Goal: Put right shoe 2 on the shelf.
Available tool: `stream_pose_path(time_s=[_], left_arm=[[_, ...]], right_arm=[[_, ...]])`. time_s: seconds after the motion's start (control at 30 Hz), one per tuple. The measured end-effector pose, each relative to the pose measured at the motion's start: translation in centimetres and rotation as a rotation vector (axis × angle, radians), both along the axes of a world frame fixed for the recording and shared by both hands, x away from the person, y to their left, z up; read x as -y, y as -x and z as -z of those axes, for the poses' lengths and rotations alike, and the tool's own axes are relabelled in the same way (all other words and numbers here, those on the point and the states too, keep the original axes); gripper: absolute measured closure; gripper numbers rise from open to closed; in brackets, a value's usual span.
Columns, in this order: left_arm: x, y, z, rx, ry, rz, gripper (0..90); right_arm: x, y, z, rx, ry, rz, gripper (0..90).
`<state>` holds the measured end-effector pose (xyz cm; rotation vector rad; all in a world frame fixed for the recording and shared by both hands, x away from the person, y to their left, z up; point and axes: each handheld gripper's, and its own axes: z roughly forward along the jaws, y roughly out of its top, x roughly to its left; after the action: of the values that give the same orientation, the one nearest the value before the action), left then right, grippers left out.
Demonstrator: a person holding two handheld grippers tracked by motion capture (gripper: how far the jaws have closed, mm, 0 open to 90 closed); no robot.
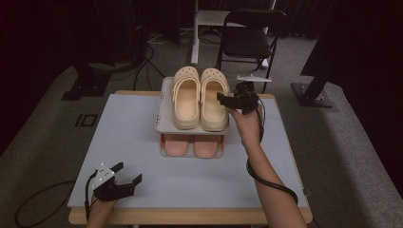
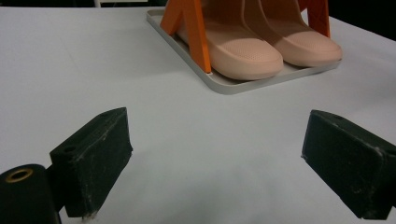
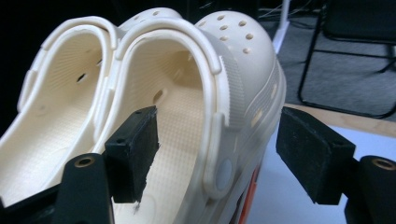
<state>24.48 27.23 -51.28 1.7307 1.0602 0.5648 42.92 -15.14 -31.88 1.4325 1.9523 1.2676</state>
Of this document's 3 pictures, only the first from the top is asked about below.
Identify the person's left hand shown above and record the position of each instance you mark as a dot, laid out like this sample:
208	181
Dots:
102	206

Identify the cream clog shoe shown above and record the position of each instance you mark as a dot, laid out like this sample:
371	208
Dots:
212	107
186	101

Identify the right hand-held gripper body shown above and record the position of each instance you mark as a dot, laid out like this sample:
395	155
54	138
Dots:
245	96

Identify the person's right hand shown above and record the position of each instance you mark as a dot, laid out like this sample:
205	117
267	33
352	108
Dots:
248	126

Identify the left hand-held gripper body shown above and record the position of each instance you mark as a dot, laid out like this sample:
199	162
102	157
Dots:
107	189

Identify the grey shoe rack orange legs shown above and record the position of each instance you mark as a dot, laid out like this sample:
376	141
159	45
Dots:
164	120

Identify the small grey bracket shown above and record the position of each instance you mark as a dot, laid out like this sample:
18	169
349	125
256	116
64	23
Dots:
306	192

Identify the black stand base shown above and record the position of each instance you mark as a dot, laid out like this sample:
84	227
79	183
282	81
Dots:
312	95
88	85

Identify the black folding chair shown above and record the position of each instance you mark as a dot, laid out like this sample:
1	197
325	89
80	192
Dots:
250	42

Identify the pink slide slipper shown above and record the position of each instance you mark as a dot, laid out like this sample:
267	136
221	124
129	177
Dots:
206	146
176	145

